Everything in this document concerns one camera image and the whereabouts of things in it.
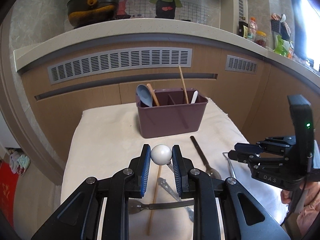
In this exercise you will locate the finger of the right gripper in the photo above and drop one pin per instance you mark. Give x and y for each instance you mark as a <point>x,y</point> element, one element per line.
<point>241,147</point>
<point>242,157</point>

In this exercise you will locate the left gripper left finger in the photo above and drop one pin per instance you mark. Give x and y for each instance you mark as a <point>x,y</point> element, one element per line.
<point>140,167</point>

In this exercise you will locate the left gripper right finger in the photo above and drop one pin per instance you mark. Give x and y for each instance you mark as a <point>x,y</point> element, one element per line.
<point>182,166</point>

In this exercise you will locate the wooden chopstick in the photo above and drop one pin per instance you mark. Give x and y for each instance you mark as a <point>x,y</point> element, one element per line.
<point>183,85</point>
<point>156,194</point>

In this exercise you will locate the black long-handled spoon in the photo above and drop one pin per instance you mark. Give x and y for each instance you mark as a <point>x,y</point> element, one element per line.
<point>135,206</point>

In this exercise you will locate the white ball-top metal spoon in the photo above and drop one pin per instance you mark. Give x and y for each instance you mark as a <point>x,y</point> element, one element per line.
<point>162,155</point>

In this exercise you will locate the metal shovel-shaped spoon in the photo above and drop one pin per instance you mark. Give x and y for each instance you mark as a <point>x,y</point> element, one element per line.
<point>230,166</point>

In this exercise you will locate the metal fork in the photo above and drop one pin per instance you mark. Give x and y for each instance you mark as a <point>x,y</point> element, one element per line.
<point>163,183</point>

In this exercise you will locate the wooden spoon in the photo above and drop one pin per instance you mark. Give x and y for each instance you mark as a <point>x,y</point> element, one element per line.
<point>153,94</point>

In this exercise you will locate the white ceramic spoon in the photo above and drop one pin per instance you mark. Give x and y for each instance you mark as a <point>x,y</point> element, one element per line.
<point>194,97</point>

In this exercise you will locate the blue-grey plastic spoon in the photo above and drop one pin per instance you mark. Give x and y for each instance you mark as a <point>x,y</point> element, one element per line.
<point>144,95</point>

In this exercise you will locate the person's right hand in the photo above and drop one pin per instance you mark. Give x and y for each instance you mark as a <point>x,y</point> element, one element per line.
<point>285,197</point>

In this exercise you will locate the maroon plastic utensil caddy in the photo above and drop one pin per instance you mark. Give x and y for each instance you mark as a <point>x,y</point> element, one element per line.
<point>173,116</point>

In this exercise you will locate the white table cloth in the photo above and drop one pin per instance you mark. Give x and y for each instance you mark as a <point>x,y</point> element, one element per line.
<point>107,138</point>

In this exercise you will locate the grey vent grille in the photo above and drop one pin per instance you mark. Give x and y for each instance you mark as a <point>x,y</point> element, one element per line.
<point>119,60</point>
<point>238,64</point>

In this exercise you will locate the yellow-lidded jar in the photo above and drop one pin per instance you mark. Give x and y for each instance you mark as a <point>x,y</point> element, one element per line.
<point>260,38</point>

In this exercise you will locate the orange-capped bottle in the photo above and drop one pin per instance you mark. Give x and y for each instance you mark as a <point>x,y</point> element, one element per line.
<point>252,29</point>

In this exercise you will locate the black cooking pot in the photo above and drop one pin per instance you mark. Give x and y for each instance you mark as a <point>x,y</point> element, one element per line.
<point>85,12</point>

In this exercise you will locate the black wall utensil holder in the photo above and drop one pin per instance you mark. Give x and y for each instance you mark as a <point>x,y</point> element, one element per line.
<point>278,23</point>

